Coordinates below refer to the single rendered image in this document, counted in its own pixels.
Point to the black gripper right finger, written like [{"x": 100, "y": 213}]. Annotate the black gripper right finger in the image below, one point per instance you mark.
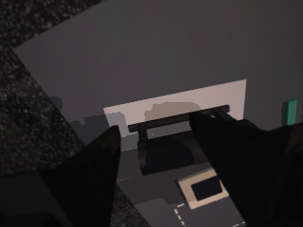
[{"x": 252, "y": 164}]

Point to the green small trowel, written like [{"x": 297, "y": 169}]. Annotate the green small trowel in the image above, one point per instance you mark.
[{"x": 290, "y": 111}]

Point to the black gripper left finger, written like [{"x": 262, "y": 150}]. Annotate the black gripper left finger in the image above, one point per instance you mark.
[{"x": 79, "y": 192}]

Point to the tan square tile with black center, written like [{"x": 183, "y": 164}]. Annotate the tan square tile with black center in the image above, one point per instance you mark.
[{"x": 202, "y": 188}]

